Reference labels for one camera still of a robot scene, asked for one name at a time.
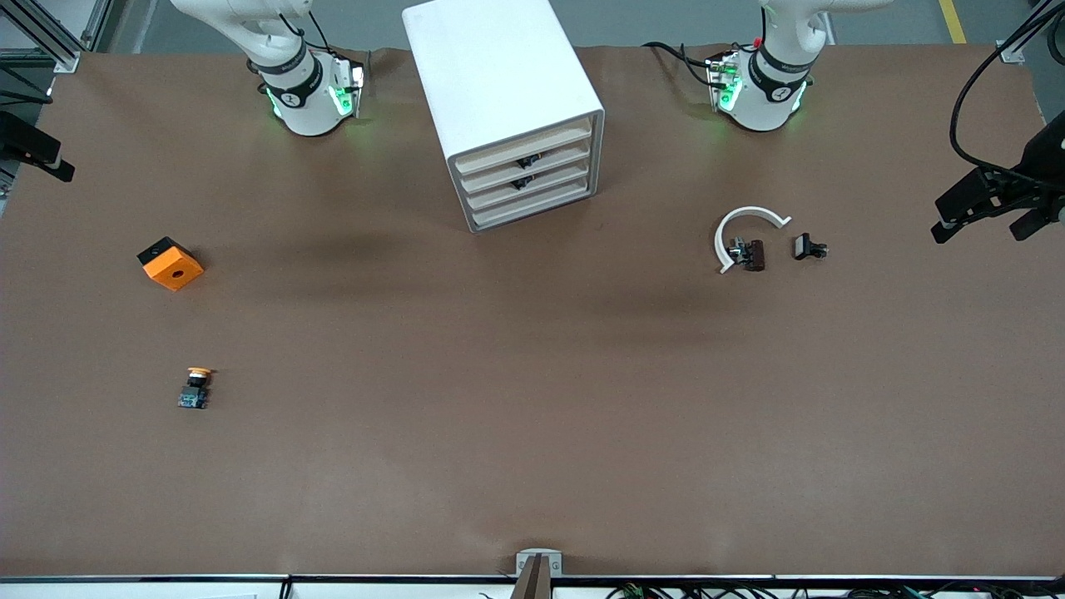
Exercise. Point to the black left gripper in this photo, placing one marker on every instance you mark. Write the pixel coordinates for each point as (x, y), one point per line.
(1047, 156)

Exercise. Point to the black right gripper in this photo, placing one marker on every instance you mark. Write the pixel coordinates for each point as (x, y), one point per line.
(18, 138)

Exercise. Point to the beige cabinet drawer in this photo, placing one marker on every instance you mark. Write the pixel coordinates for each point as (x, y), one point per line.
(499, 195)
(499, 155)
(499, 174)
(516, 211)

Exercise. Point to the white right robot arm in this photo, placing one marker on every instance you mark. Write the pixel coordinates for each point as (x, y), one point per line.
(304, 100)

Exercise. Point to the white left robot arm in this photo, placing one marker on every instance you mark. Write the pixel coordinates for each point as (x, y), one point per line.
(770, 91)

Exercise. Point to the dark red push button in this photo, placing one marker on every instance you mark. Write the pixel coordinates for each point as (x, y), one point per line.
(755, 255)

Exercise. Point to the yellow push button blue block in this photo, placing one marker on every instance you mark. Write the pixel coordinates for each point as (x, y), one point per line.
(194, 395)

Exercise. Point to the white drawer cabinet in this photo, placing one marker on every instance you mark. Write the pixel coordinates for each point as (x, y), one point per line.
(491, 75)

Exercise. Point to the orange box with black side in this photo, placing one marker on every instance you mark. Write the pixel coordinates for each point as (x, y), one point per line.
(173, 270)

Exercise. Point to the white semicircular clamp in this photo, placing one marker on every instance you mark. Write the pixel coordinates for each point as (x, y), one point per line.
(753, 211)

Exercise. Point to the small black electrical part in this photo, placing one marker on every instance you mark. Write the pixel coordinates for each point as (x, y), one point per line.
(529, 160)
(522, 183)

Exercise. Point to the aluminium frame post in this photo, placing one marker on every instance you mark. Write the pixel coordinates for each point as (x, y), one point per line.
(1027, 37)
(50, 33)

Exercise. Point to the white table edge rail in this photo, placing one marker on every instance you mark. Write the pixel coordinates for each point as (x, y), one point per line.
(166, 587)

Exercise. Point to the grey metal bracket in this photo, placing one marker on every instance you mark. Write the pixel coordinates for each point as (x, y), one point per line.
(539, 561)

